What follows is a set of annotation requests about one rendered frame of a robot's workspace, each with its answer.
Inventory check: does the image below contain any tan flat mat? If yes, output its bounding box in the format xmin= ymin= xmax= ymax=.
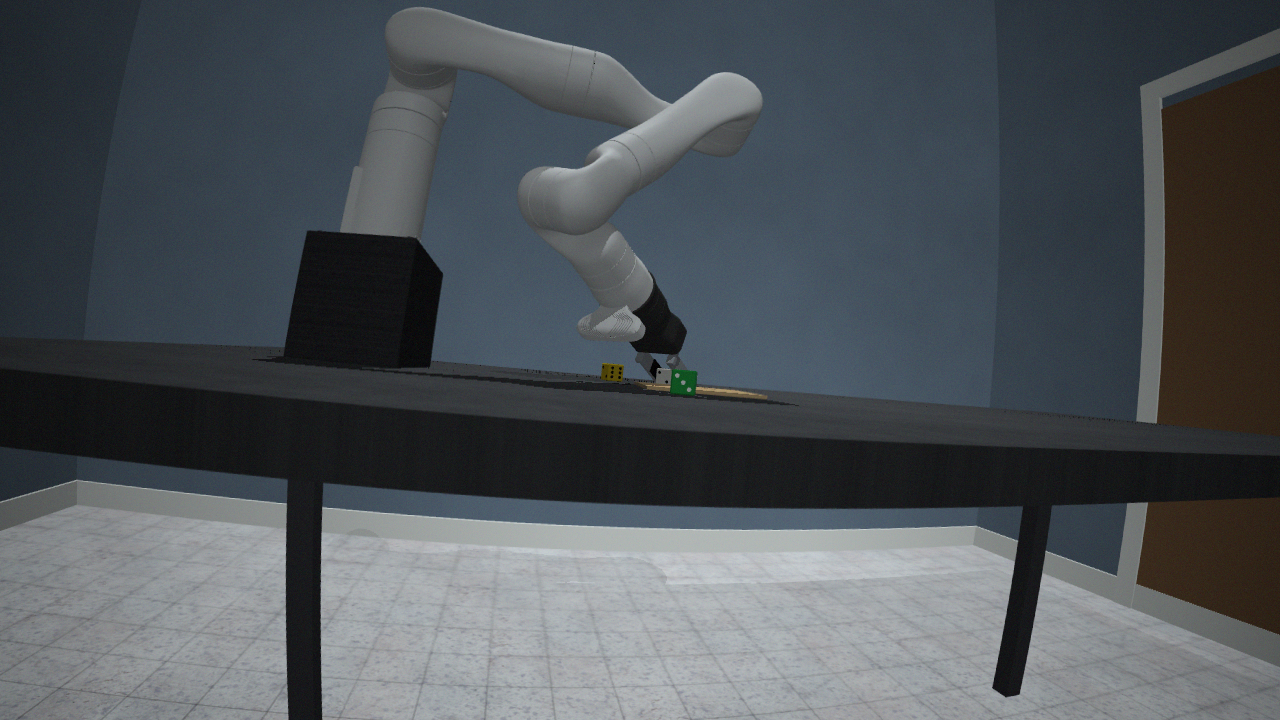
xmin=635 ymin=382 xmax=767 ymax=398

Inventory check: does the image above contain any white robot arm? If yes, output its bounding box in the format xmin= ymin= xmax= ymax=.
xmin=340 ymin=6 xmax=763 ymax=290

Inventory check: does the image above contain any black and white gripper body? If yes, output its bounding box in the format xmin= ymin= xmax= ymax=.
xmin=576 ymin=255 xmax=687 ymax=355

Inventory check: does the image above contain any green die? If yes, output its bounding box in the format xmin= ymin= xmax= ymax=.
xmin=669 ymin=369 xmax=698 ymax=396

